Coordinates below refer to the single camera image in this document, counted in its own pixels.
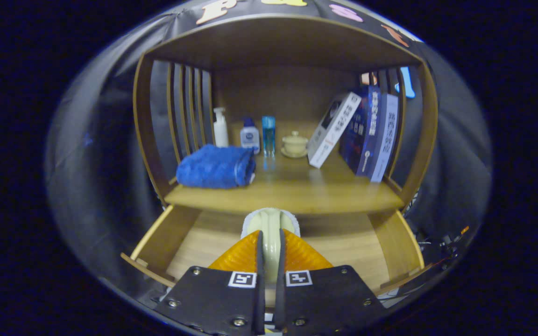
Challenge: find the clear blue bottle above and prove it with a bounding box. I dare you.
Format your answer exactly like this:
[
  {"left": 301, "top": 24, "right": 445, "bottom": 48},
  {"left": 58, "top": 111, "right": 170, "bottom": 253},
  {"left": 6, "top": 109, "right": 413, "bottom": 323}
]
[{"left": 262, "top": 116, "right": 276, "bottom": 157}]

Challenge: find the dark blue book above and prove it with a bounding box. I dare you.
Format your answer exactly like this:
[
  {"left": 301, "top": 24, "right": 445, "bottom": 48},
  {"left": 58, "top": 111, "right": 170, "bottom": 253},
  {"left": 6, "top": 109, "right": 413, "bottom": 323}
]
[{"left": 339, "top": 85, "right": 382, "bottom": 178}]

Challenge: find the wooden cabinet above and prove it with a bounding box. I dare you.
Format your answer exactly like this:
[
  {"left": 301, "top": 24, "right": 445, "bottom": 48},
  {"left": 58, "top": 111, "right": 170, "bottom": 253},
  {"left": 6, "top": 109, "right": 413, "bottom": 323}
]
[{"left": 132, "top": 13, "right": 439, "bottom": 213}]

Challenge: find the pale grey-blue book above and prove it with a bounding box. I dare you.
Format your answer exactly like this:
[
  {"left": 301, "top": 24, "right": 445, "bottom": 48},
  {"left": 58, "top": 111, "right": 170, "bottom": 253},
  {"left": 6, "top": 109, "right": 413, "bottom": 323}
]
[{"left": 369, "top": 93, "right": 399, "bottom": 183}]

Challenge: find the cream lidded teacup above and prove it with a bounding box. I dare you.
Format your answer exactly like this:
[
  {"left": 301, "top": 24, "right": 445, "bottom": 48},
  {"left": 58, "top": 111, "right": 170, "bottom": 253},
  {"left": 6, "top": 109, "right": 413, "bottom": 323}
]
[{"left": 281, "top": 131, "right": 309, "bottom": 158}]

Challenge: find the wooden countertop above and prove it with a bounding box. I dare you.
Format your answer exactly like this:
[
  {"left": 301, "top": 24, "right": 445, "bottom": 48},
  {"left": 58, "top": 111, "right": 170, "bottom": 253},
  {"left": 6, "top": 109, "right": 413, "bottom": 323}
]
[{"left": 164, "top": 119, "right": 405, "bottom": 215}]

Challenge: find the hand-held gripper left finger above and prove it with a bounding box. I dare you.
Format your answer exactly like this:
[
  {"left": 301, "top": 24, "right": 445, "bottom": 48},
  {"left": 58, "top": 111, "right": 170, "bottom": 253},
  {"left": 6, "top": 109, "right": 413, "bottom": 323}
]
[{"left": 155, "top": 229, "right": 266, "bottom": 336}]

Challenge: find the wooden drawer with black knob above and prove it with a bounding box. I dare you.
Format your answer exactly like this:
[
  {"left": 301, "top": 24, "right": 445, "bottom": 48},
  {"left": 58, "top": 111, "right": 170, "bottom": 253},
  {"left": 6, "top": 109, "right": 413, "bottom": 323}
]
[{"left": 120, "top": 204, "right": 433, "bottom": 299}]

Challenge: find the white bottle with blue cap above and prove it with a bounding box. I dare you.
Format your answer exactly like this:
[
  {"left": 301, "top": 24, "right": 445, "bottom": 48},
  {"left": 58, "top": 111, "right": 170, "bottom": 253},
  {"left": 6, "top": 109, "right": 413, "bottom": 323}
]
[{"left": 240, "top": 117, "right": 261, "bottom": 155}]

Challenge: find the blue rolled towel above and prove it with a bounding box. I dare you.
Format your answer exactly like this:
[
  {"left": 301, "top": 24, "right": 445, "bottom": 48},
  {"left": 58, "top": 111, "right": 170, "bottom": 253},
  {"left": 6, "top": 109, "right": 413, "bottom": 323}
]
[{"left": 176, "top": 144, "right": 256, "bottom": 189}]

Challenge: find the black backdrop cloth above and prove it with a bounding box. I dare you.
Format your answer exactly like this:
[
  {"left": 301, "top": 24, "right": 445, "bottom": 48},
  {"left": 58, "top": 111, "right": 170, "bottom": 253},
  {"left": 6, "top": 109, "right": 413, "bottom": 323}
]
[{"left": 45, "top": 0, "right": 491, "bottom": 299}]

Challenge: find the white pump bottle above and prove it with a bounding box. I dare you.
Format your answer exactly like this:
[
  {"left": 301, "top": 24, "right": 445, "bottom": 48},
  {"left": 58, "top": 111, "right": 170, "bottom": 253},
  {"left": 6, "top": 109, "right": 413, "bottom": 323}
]
[{"left": 212, "top": 107, "right": 229, "bottom": 148}]

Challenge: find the cream scrubber with handle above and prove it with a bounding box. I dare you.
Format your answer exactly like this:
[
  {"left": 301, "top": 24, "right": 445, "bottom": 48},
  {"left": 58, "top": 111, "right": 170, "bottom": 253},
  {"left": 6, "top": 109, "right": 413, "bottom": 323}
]
[{"left": 241, "top": 208, "right": 301, "bottom": 285}]

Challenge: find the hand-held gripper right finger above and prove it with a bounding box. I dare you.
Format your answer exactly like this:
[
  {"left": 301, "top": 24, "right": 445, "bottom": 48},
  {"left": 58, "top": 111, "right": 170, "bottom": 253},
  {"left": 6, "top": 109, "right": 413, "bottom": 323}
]
[{"left": 274, "top": 229, "right": 389, "bottom": 336}]

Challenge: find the white book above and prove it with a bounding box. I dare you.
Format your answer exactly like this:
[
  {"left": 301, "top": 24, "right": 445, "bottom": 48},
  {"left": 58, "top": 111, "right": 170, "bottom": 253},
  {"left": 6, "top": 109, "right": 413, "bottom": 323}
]
[{"left": 307, "top": 92, "right": 362, "bottom": 169}]

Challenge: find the dark equipment with wires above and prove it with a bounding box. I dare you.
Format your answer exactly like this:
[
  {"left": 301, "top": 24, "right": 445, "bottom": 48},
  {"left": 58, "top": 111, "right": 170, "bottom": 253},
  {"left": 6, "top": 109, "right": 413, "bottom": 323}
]
[{"left": 418, "top": 226, "right": 470, "bottom": 271}]

